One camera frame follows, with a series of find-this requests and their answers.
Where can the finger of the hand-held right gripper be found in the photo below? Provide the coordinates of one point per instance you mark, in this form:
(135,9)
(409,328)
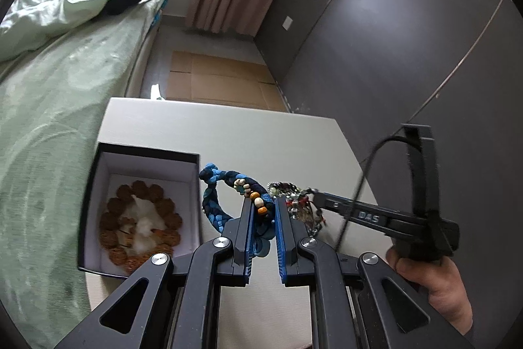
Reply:
(367,216)

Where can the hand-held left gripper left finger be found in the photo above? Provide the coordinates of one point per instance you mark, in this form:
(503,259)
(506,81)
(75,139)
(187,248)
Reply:
(246,242)

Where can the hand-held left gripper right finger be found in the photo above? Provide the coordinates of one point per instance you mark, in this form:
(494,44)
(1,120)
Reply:
(281,246)

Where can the black jewelry box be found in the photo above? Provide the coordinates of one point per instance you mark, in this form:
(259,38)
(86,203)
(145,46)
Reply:
(143,152)

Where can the person's right hand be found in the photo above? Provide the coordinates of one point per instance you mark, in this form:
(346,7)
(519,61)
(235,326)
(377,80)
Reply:
(441,283)

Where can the white tissue paper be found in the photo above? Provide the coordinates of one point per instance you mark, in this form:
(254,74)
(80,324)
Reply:
(143,224)

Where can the flattened cardboard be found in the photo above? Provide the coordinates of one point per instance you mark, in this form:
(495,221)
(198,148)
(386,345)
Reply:
(220,79)

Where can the white floor object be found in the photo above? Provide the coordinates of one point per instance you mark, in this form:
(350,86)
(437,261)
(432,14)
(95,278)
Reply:
(157,92)

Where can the bed with green sheet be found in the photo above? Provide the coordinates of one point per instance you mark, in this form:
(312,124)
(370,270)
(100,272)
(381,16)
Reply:
(49,107)

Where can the black object on bed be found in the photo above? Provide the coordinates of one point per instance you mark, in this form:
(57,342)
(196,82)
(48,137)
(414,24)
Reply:
(118,5)

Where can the light green quilt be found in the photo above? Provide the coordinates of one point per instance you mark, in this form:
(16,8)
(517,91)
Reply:
(61,1)

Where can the white wall socket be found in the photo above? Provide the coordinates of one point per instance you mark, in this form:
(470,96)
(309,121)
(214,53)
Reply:
(288,23)

